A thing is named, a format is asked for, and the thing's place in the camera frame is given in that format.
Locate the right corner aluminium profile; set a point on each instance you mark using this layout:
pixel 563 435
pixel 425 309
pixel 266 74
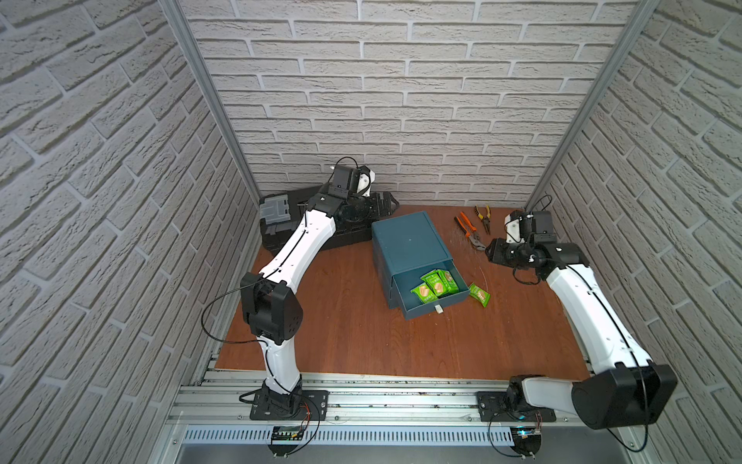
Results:
pixel 631 33

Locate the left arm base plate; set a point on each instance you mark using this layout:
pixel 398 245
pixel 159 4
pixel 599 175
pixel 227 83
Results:
pixel 268 405

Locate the controller board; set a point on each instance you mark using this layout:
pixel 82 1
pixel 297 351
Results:
pixel 527 442
pixel 286 440

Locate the yellow handled pliers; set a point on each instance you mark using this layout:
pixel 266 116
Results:
pixel 484 214

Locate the black plastic toolbox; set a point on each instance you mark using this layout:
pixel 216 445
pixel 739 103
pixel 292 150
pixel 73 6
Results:
pixel 282 213

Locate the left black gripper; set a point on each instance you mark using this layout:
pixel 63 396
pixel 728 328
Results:
pixel 378 206

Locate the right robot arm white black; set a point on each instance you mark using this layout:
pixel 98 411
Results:
pixel 627 387

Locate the left corner aluminium profile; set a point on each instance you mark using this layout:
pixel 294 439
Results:
pixel 182 32

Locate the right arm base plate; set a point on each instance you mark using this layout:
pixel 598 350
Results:
pixel 493 407

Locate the green cookie packet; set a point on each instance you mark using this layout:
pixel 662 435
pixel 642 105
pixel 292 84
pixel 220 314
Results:
pixel 435 282
pixel 425 293
pixel 479 294
pixel 448 279

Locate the orange handled pliers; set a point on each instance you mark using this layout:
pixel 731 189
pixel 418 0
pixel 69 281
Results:
pixel 470 231

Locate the teal drawer cabinet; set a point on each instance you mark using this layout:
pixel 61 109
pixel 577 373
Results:
pixel 405 247

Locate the left controller board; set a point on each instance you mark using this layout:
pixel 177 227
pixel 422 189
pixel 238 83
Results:
pixel 286 440

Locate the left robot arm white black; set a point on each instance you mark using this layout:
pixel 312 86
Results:
pixel 269 299

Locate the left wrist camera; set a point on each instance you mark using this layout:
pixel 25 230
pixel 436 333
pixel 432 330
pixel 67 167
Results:
pixel 347 182

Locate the corner aluminium profile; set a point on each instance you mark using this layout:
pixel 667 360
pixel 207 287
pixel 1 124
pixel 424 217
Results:
pixel 182 32
pixel 631 33

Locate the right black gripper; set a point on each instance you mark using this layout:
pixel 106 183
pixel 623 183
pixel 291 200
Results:
pixel 497 246

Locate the right controller board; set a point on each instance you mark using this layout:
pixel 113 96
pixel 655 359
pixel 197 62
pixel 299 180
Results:
pixel 527 442

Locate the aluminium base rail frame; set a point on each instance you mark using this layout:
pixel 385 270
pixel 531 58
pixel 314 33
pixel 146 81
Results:
pixel 363 410

